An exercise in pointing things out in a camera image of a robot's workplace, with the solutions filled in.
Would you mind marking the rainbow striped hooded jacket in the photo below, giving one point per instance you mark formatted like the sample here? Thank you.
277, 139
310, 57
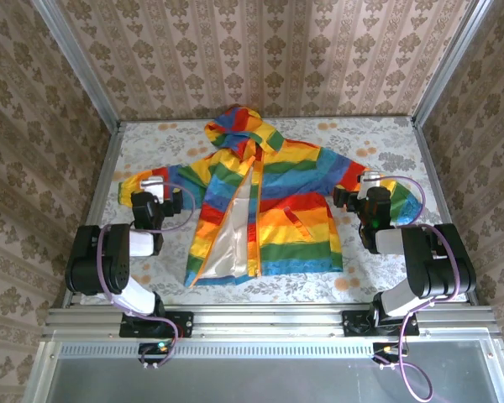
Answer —
294, 210

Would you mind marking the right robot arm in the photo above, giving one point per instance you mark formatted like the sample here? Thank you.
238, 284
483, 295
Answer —
441, 268

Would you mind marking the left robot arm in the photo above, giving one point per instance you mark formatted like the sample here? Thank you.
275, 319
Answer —
96, 268

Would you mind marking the floral patterned tablecloth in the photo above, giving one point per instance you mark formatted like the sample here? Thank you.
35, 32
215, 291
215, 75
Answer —
361, 138

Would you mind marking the aluminium mounting beam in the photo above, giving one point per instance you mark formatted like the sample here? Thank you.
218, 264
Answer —
269, 321

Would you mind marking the grey vented metal tray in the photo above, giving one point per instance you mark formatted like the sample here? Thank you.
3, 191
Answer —
256, 378

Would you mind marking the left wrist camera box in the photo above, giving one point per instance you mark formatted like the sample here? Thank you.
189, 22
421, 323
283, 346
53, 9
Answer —
153, 186

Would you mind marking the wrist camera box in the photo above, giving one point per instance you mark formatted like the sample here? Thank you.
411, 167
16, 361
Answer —
371, 180
153, 186

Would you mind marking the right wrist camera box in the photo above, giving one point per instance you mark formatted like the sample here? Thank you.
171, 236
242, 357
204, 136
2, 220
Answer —
371, 180

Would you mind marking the aluminium table side rail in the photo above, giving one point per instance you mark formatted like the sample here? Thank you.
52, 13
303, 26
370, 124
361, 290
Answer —
103, 176
429, 168

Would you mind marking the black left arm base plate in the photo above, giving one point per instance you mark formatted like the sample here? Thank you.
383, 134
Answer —
185, 323

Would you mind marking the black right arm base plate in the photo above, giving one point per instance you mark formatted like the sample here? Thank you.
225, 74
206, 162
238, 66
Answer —
355, 323

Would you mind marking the aluminium frame post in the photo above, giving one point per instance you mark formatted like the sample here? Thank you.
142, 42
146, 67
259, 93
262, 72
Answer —
82, 63
446, 63

